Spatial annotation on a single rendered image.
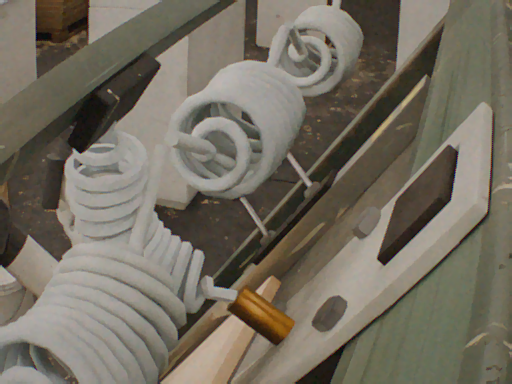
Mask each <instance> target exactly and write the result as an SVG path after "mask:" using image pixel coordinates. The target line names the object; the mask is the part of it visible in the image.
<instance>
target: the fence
mask: <svg viewBox="0 0 512 384"><path fill-rule="evenodd" d="M420 82H421V86H420V88H419V89H418V90H417V91H416V93H415V94H414V95H413V96H412V97H411V98H410V99H409V100H408V101H407V103H406V104H405V105H403V106H402V109H401V104H402V103H403V102H404V101H405V100H406V98H407V97H408V96H410V95H411V93H412V92H413V91H414V89H415V88H416V87H417V86H418V85H419V84H420ZM430 83H431V79H430V78H429V76H427V75H426V76H424V78H423V79H422V80H421V81H419V83H418V84H417V85H416V86H415V88H414V89H413V90H412V91H411V93H410V94H409V95H407V96H406V97H405V99H404V100H403V101H402V103H400V105H399V106H398V107H397V108H396V109H395V110H394V112H392V113H391V114H390V116H391V115H392V114H393V116H392V118H391V120H390V121H389V122H388V123H389V124H388V125H387V126H386V127H384V128H383V129H382V130H381V131H380V133H379V134H378V135H377V136H376V137H375V138H374V140H373V141H372V142H371V140H372V138H373V136H374V135H375V133H376V132H377V131H378V130H379V128H380V127H381V126H383V125H384V124H385V123H386V122H387V121H388V118H389V117H390V116H389V117H388V118H387V120H386V121H385V122H384V123H383V124H382V125H380V126H379V128H378V129H377V131H376V132H375V133H374V134H373V135H372V136H371V137H370V138H369V140H368V141H367V142H366V143H365V144H363V146H362V147H361V148H360V149H359V150H358V151H357V152H356V153H355V155H354V156H353V157H352V158H351V159H350V161H349V162H348V163H347V164H346V165H345V166H344V167H343V168H342V169H341V170H340V171H339V172H338V173H337V175H336V177H335V179H334V181H333V183H332V185H331V187H330V188H329V189H328V190H327V192H326V193H325V194H324V196H323V197H322V198H321V199H320V200H319V201H318V202H317V203H316V204H315V205H314V206H313V207H312V208H311V210H310V211H309V212H308V213H307V214H306V215H305V216H304V217H302V218H301V219H300V220H299V221H298V222H297V223H296V224H295V225H294V227H293V228H292V229H291V230H290V231H289V232H288V233H287V234H286V235H285V236H284V237H283V238H282V239H281V241H280V242H279V243H278V244H277V246H276V247H275V248H274V249H273V250H272V251H271V252H270V253H269V254H268V255H267V256H266V257H265V258H264V259H263V260H261V262H260V263H259V264H258V265H255V264H254V263H253V264H252V265H251V266H250V267H249V268H248V269H247V271H246V272H245V273H244V274H243V275H242V276H241V277H240V278H239V279H238V280H237V281H236V282H235V283H234V284H233V286H232V287H231V288H230V289H229V290H234V291H237V293H238V292H239V291H240V289H241V288H242V287H243V286H245V285H248V286H249V287H250V288H251V289H253V290H254V291H255V292H256V291H257V290H258V289H259V288H260V287H261V286H262V285H263V284H264V283H265V281H266V280H267V279H268V278H269V277H270V276H274V277H275V278H276V279H279V278H280V277H281V276H282V275H283V274H284V273H285V272H286V271H287V270H288V269H289V268H290V267H291V266H292V265H293V264H294V263H295V262H296V261H297V260H298V259H299V258H300V257H301V256H302V255H303V254H304V253H305V252H306V251H307V250H308V249H309V248H310V246H311V245H312V244H313V243H314V242H315V241H316V240H317V239H318V238H319V237H320V236H321V235H322V234H323V233H324V232H325V231H326V230H327V229H328V228H329V227H330V226H331V225H332V224H333V223H334V222H335V221H336V220H337V219H338V218H339V217H340V216H341V215H342V214H343V213H344V212H345V211H346V210H347V209H348V208H349V207H350V206H351V205H352V204H353V203H354V202H355V201H356V200H357V199H358V198H359V197H360V196H361V194H362V193H363V192H364V191H365V190H366V189H367V188H368V187H369V186H370V185H371V184H372V183H373V182H374V181H375V180H376V179H377V178H378V176H379V175H380V174H381V173H382V172H383V171H384V169H385V168H386V167H387V166H388V165H389V164H390V163H391V162H392V161H393V160H394V159H395V158H396V157H397V156H398V154H399V153H400V152H401V151H402V150H403V149H404V148H405V146H406V145H408V144H409V143H410V142H411V141H412V139H413V138H414V137H415V136H416V135H417V130H418V127H419V124H420V121H421V119H420V118H421V116H422V113H423V110H424V109H423V107H424V105H425V102H426V96H427V94H428V91H429V89H428V88H429V86H430ZM400 109H401V110H400ZM228 304H229V302H224V301H217V302H216V303H215V304H214V305H213V307H212V308H210V309H209V310H208V311H207V312H206V313H205V315H204V316H203V317H202V318H200V319H199V320H198V321H197V322H196V323H195V325H194V326H193V327H191V329H190V330H189V331H188V332H187V333H186V334H184V335H183V336H182V338H181V339H180V340H178V346H177V347H175V349H174V350H173V351H171V352H168V358H169V360H168V368H167V369H165V371H164V372H163V373H160V374H158V376H159V377H158V382H157V384H160V383H162V380H163V379H165V378H166V377H167V376H168V375H169V374H170V373H171V372H172V371H174V370H175V368H176V367H178V366H179V365H180V364H181V363H183V362H184V360H185V359H186V358H188V357H189V356H190V355H191V354H192V353H193V352H194V350H195V349H196V348H197V347H198V346H200V345H201V344H202V343H203V342H204V341H205V340H206V339H207V338H208V337H209V336H210V335H211V334H212V333H214V332H215V331H216V330H217V329H218V328H219V327H220V326H221V325H222V324H224V323H225V322H226V320H227V319H228V317H229V316H230V315H231V313H230V312H228V311H226V308H227V306H228Z"/></svg>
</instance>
